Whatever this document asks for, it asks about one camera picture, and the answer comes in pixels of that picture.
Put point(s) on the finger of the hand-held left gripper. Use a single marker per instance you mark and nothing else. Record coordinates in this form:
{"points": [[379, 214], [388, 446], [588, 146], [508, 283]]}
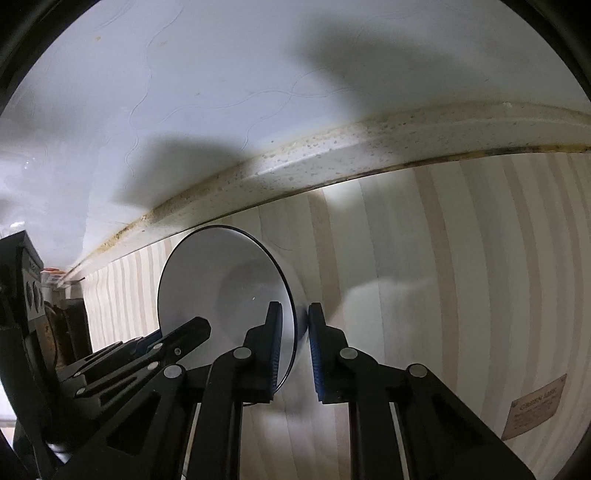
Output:
{"points": [[184, 339], [115, 355]]}

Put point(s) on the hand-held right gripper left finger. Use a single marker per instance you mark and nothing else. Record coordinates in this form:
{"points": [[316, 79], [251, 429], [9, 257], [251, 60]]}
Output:
{"points": [[272, 350]]}

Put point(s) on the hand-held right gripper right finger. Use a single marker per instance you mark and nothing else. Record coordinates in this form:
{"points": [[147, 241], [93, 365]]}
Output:
{"points": [[318, 355]]}

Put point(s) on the white bowl with dark rim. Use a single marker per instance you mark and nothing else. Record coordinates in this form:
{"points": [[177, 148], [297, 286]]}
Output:
{"points": [[221, 286]]}

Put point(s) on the striped cat-print cloth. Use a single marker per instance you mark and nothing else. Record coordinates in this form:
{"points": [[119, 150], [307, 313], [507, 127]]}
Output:
{"points": [[415, 277]]}

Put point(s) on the brown cloth label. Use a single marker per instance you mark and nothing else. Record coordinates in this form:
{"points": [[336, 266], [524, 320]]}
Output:
{"points": [[535, 406]]}

